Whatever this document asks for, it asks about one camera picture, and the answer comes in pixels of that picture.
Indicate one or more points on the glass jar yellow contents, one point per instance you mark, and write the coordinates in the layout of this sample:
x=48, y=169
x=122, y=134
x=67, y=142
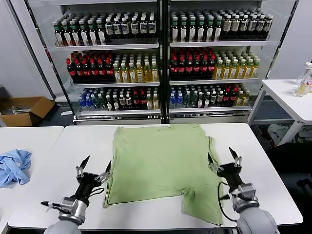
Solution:
x=301, y=90

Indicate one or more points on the beige label dark bottle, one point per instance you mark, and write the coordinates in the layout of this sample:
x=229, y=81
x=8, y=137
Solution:
x=235, y=26
x=267, y=25
x=251, y=26
x=243, y=26
x=227, y=26
x=260, y=25

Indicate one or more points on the small blue water bottle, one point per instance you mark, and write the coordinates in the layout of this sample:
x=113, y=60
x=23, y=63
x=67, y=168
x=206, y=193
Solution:
x=180, y=101
x=89, y=102
x=172, y=101
x=82, y=103

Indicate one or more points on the white cloth heap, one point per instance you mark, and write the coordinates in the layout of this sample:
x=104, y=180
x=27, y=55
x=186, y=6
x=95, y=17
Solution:
x=276, y=131

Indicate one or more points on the clear bottle white cap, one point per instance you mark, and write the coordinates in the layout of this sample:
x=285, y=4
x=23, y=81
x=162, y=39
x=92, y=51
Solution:
x=308, y=73

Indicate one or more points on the green polo shirt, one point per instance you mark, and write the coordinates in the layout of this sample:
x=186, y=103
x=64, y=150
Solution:
x=158, y=158

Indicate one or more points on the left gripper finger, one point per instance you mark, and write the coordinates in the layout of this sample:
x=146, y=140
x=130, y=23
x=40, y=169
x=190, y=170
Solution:
x=81, y=167
x=106, y=173

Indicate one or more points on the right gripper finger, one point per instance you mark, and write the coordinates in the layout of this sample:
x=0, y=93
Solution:
x=212, y=166
x=237, y=162

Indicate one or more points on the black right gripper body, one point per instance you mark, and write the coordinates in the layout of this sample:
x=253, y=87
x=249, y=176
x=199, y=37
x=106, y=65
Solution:
x=230, y=175

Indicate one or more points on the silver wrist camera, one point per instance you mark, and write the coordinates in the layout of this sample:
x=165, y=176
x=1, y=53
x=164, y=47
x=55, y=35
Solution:
x=65, y=203
x=247, y=191

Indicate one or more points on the small white label dark bottle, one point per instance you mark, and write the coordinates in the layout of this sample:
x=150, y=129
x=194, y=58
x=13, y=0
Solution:
x=220, y=100
x=206, y=100
x=115, y=103
x=128, y=103
x=122, y=103
x=109, y=103
x=200, y=100
x=213, y=100

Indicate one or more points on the white side table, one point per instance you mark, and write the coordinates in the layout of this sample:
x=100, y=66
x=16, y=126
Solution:
x=285, y=97

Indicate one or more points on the grey green cloth heap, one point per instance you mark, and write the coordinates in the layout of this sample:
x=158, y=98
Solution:
x=306, y=136

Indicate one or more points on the small white flat object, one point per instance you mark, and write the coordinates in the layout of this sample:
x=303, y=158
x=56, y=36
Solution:
x=66, y=113

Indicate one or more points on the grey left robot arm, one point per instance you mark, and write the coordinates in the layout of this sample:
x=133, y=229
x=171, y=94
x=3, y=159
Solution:
x=75, y=210

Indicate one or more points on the open cardboard box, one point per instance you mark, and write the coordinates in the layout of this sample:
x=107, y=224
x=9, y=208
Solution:
x=14, y=119

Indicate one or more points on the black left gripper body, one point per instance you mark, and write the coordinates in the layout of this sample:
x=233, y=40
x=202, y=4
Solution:
x=89, y=182

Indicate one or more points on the blue label dark bottle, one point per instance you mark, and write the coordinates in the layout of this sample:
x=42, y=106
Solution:
x=151, y=28
x=109, y=29
x=134, y=28
x=125, y=28
x=143, y=28
x=117, y=29

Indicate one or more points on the light blue crumpled shirt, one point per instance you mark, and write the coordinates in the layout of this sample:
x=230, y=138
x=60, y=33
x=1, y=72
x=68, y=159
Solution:
x=14, y=168

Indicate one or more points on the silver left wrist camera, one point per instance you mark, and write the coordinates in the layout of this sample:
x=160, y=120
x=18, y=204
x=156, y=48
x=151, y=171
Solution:
x=65, y=203

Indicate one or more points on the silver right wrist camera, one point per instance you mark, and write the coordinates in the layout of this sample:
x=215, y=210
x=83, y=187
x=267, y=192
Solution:
x=247, y=191

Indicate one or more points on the grey metal rods bundle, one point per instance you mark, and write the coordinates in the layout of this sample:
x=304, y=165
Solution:
x=17, y=109

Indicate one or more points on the glass cabinet door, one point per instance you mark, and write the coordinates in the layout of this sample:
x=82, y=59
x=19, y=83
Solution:
x=28, y=24
x=278, y=48

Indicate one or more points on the small green water bottle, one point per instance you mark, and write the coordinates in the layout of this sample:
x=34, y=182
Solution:
x=186, y=101
x=193, y=101
x=96, y=103

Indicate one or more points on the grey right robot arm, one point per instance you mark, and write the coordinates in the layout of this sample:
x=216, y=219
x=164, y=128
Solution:
x=253, y=219

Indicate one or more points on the drinks display cabinet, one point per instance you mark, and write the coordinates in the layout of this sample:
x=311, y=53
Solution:
x=219, y=44
x=107, y=46

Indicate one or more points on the green cap dark bottle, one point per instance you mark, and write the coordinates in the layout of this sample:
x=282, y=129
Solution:
x=183, y=30
x=74, y=34
x=201, y=30
x=101, y=33
x=218, y=29
x=192, y=30
x=209, y=30
x=66, y=34
x=83, y=34
x=174, y=30
x=92, y=33
x=58, y=35

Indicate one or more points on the small red cap cola bottle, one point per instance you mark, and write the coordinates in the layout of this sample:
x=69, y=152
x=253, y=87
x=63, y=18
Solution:
x=227, y=99
x=142, y=102
x=135, y=102
x=233, y=99

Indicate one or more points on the small yellow drink bottle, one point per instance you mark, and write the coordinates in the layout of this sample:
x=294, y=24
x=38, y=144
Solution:
x=246, y=98
x=155, y=102
x=149, y=102
x=240, y=99

